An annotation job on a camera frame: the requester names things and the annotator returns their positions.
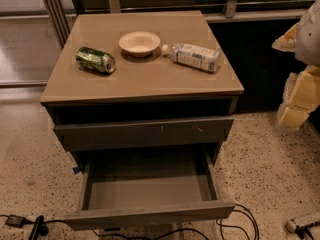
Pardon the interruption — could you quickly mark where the black power adapter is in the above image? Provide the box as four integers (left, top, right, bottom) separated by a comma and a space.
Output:
5, 215, 25, 228

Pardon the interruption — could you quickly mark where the clear plastic water bottle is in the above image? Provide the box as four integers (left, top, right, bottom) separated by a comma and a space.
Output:
161, 43, 221, 73

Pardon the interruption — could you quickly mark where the grey drawer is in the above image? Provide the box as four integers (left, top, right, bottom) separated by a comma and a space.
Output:
54, 116, 233, 152
65, 150, 235, 231

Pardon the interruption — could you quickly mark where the white power strip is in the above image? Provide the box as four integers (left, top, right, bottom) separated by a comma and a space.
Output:
285, 211, 320, 234

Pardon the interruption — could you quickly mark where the green soda can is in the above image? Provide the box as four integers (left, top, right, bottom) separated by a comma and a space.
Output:
76, 47, 116, 74

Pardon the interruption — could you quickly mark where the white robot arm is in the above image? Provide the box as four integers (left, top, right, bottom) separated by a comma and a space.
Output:
272, 0, 320, 130

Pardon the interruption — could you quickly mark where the black looped cable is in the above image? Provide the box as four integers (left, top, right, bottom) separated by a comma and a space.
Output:
215, 203, 260, 240

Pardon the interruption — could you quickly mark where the blue tape piece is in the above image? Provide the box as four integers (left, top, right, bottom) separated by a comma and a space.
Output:
73, 167, 80, 175

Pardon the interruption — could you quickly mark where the white paper bowl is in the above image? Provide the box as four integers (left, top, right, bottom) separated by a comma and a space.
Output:
119, 31, 160, 58

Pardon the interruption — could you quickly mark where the metal railing frame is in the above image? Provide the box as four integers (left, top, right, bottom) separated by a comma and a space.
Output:
43, 0, 315, 44

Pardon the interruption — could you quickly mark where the grey drawer cabinet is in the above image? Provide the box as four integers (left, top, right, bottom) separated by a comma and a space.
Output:
39, 10, 245, 240

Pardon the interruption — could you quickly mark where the grey top drawer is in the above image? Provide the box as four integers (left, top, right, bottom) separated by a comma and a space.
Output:
54, 116, 233, 152

